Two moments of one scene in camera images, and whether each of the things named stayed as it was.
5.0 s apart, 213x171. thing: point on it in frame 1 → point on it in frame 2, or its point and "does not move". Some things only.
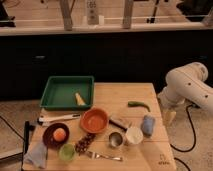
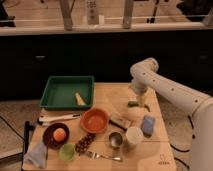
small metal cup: x=115 y=139 does not move
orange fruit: x=59 y=134 does not move
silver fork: x=93 y=155 does not move
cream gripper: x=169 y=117 → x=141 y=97
